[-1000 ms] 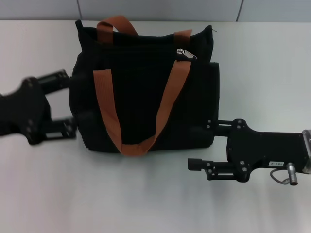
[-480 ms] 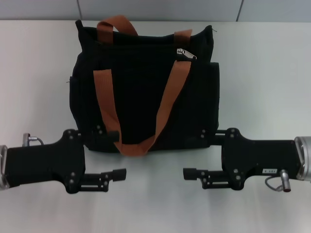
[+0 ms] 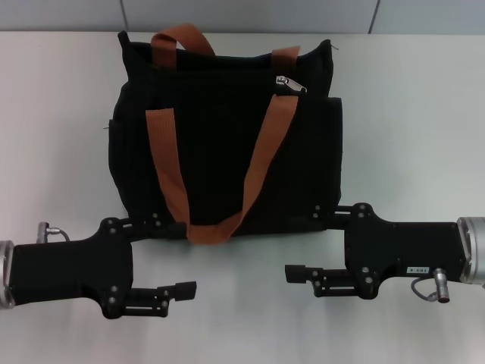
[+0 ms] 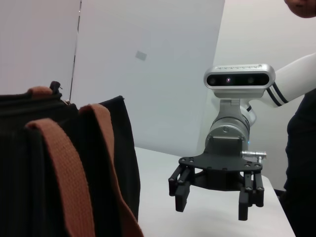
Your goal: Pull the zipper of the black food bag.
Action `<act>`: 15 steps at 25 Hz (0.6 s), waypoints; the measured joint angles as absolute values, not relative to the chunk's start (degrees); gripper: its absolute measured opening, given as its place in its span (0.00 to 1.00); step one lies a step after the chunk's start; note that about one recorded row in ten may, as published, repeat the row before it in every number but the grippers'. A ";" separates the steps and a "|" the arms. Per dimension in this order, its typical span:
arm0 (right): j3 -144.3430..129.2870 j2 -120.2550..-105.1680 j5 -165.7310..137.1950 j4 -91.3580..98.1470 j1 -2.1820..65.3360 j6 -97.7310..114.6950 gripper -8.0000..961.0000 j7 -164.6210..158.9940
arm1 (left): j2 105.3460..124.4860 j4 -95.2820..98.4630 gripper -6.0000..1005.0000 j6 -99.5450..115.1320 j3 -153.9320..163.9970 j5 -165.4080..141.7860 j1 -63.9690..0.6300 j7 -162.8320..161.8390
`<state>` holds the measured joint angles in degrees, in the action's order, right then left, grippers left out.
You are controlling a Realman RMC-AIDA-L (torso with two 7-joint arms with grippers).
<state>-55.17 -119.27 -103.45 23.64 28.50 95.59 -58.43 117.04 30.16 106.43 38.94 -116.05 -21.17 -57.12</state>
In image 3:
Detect gripper cable with plug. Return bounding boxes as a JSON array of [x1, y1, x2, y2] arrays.
[[410, 266, 452, 305], [36, 221, 71, 244]]

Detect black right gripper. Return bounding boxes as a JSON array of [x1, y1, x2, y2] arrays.
[[284, 202, 474, 301]]

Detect black fabric bag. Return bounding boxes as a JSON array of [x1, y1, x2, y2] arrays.
[[104, 23, 344, 246]]

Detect left gripper cable with plug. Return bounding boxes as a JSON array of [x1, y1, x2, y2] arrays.
[[36, 221, 71, 244]]

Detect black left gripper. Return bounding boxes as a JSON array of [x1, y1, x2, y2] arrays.
[[7, 212, 198, 320]]

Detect right gripper cable with plug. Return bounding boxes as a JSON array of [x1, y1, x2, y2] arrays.
[[410, 266, 452, 305]]

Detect silver metal zipper pull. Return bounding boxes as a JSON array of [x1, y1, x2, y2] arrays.
[[275, 74, 308, 94]]

